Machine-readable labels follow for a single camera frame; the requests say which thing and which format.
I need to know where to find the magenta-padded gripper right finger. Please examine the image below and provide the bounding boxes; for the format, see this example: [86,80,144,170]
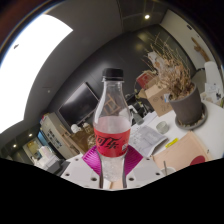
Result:
[120,145,164,190]

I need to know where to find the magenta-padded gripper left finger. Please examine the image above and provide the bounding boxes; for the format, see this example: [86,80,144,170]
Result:
[60,145,104,190]

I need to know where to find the clear bottle with red label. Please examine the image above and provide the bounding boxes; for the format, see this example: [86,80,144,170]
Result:
[93,68,132,183]

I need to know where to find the printed newspaper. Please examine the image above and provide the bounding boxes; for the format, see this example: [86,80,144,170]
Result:
[128,124,169,158]

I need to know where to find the black desktop device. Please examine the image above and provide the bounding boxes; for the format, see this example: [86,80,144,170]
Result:
[46,159,66,174]

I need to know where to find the yellow marker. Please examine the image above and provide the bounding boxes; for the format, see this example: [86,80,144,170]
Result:
[164,137,180,149]

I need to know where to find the white cabinet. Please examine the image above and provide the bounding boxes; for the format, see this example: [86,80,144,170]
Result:
[39,112,78,159]

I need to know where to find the tan cardboard mat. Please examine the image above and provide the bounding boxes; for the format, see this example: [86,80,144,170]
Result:
[151,130,214,171]

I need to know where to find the brown cardboard box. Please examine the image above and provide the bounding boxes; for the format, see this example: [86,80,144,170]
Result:
[138,83,174,118]

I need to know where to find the grey plant saucer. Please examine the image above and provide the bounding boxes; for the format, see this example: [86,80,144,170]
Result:
[174,103,209,131]

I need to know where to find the grey pot with dried plant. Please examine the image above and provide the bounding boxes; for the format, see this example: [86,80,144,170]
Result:
[143,33,203,126]

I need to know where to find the red box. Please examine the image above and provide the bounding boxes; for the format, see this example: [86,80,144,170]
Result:
[135,70,156,89]

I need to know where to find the white papers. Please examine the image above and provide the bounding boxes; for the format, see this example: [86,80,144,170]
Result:
[204,83,223,101]

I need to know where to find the white ceiling light panel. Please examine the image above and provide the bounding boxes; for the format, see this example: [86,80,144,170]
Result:
[0,13,74,134]

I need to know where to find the white chair with papers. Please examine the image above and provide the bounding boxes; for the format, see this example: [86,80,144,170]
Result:
[203,60,224,103]

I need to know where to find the black wall screen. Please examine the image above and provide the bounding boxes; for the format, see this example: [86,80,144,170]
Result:
[58,82,100,128]

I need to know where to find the wooden wall figure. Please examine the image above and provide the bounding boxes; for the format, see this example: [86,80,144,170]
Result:
[190,36,211,63]

